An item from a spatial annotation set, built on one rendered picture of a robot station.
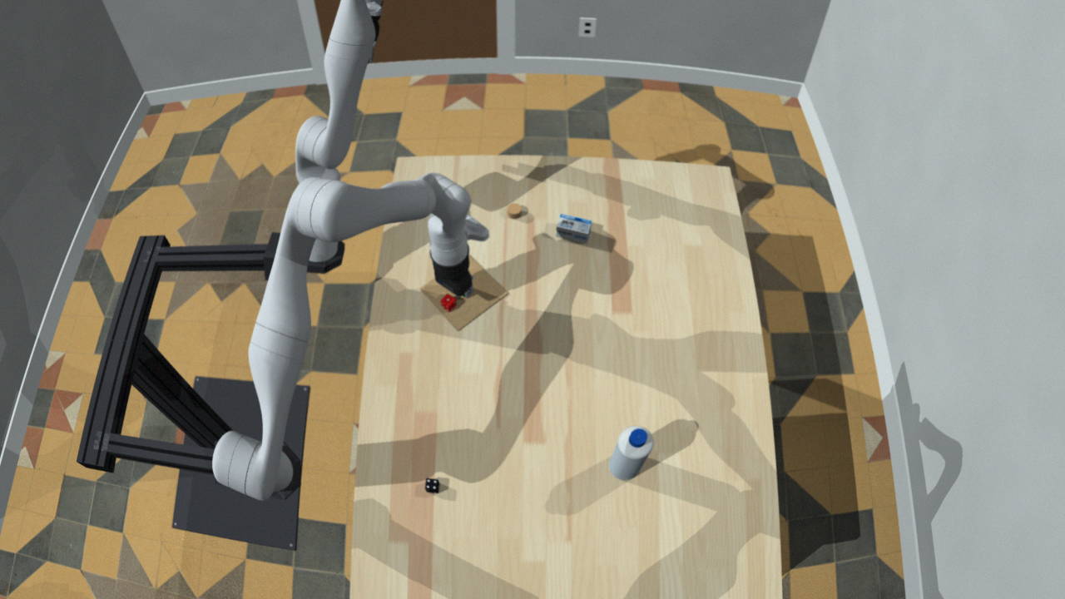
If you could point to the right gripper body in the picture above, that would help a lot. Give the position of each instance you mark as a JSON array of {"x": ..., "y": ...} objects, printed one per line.
[{"x": 451, "y": 266}]

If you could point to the grey bottle with blue cap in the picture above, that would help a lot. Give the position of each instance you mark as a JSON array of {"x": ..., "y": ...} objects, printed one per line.
[{"x": 633, "y": 447}]

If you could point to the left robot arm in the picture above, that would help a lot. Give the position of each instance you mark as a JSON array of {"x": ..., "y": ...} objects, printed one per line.
[{"x": 322, "y": 144}]

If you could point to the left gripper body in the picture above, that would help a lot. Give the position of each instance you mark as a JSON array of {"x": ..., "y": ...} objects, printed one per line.
[{"x": 375, "y": 10}]

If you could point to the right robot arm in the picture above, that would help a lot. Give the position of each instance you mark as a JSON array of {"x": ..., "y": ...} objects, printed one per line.
[{"x": 332, "y": 211}]

